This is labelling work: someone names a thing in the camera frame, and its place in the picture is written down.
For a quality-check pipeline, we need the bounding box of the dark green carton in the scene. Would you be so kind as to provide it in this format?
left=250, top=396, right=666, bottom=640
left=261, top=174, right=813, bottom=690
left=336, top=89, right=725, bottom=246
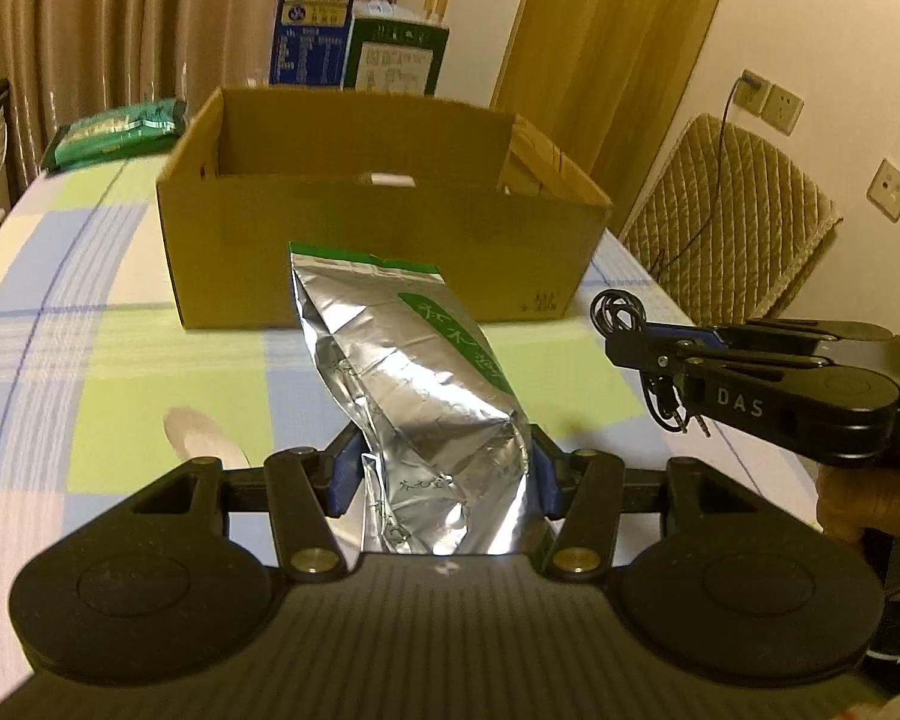
left=343, top=1, right=451, bottom=97

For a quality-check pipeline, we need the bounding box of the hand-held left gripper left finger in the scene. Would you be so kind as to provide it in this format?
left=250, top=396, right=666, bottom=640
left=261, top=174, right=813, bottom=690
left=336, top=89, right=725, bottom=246
left=131, top=424, right=365, bottom=582

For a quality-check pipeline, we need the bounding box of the wall plug with black cable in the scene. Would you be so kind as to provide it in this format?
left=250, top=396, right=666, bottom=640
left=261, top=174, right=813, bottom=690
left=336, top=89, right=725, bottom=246
left=649, top=69, right=767, bottom=275

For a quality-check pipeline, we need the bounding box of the person's right hand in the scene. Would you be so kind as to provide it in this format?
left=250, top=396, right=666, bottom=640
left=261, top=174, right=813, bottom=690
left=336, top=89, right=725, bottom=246
left=816, top=463, right=890, bottom=545

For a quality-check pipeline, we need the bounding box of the golden curtain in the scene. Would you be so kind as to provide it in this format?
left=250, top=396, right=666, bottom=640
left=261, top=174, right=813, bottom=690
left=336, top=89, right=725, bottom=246
left=487, top=0, right=740, bottom=196

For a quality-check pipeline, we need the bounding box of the green snack packet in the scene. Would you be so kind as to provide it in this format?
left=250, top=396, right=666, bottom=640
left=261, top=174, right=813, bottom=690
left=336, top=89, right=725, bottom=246
left=41, top=99, right=188, bottom=170

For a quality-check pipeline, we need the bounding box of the blue carton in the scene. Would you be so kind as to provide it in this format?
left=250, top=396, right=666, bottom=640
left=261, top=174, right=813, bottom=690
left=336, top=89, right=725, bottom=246
left=268, top=0, right=362, bottom=91

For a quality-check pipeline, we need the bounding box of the beige shiny curtain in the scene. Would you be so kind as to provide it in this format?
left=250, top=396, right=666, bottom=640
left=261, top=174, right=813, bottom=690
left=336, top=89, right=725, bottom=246
left=0, top=0, right=421, bottom=188

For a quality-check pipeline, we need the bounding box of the large brown cardboard box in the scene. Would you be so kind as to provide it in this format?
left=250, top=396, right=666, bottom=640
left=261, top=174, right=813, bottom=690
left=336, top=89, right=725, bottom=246
left=156, top=86, right=612, bottom=331

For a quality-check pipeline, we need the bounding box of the white wall socket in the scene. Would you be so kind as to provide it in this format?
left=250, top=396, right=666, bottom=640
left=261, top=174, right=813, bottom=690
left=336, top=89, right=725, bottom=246
left=763, top=84, right=805, bottom=136
left=868, top=159, right=900, bottom=222

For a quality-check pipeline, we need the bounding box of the checked cloth desktop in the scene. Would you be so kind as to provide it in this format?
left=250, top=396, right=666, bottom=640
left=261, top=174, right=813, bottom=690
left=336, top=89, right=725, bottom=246
left=0, top=157, right=871, bottom=691

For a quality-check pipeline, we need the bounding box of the quilted chair cover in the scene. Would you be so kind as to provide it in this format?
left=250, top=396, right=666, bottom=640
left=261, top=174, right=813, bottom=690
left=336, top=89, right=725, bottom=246
left=619, top=114, right=845, bottom=320

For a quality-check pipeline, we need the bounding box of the silver foil bag green leaf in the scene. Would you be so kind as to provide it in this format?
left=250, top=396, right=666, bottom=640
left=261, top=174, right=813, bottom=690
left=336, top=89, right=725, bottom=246
left=289, top=241, right=533, bottom=557

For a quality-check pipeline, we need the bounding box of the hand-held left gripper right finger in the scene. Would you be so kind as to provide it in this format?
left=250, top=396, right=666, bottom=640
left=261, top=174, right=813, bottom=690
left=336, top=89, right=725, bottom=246
left=526, top=424, right=758, bottom=584

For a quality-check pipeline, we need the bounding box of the black cable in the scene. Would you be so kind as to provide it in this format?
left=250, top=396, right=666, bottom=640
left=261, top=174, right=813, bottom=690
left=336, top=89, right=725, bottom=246
left=591, top=289, right=713, bottom=437

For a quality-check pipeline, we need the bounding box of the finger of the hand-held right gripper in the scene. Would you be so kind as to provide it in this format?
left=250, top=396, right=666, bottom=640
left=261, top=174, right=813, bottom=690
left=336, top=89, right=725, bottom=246
left=604, top=330, right=826, bottom=436
left=634, top=321, right=826, bottom=362

